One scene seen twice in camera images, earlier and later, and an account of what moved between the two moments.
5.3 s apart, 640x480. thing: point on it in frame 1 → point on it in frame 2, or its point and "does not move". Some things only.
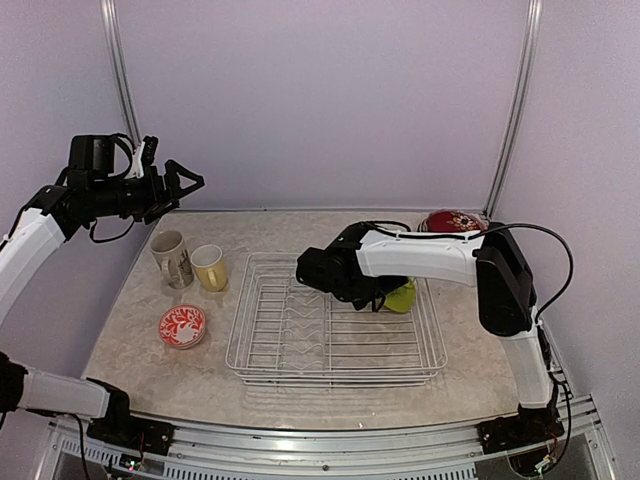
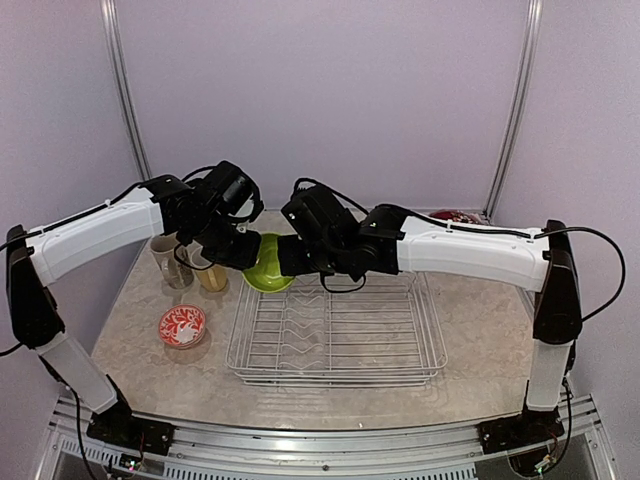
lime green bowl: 402,299 → 266,273
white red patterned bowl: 182,325 does not move
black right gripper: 390,283 → 290,263
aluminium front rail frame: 231,451 does not move
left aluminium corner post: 113,41 does not move
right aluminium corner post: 525,86 does not move
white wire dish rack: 281,333 does not move
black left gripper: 155,194 → 245,258
